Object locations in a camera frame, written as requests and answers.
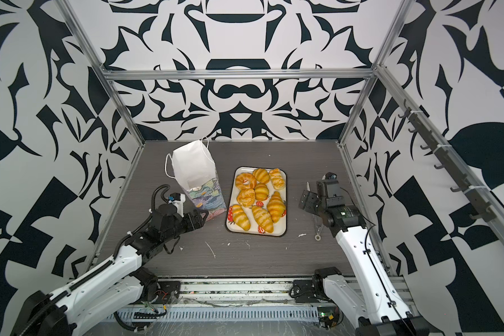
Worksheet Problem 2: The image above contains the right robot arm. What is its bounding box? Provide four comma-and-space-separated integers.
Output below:
299, 172, 430, 335

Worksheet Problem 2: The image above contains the white strawberry tray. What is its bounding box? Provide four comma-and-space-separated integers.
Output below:
225, 167, 288, 237

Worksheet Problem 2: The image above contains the small circuit board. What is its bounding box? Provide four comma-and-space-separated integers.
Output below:
318, 306, 344, 330

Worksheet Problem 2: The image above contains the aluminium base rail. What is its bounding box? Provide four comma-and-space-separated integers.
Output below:
108, 276, 412, 307

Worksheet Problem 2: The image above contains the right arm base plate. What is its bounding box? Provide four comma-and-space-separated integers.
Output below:
288, 280, 319, 303

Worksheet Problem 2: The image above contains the white floral paper bag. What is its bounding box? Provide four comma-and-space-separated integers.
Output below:
165, 139, 227, 220

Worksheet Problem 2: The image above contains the small croissant middle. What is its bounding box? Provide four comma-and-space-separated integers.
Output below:
254, 183, 270, 201

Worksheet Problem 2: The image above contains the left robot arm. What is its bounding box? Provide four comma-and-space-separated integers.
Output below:
12, 204, 209, 335

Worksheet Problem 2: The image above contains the round bread middle left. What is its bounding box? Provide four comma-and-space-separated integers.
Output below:
236, 188, 256, 208

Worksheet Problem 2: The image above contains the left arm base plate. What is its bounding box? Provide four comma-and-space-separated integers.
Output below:
147, 280, 181, 305

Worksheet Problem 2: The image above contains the ring-shaped bread top left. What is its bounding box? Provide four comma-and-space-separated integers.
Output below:
235, 172, 257, 190

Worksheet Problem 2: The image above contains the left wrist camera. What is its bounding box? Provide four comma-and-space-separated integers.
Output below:
168, 193, 186, 217

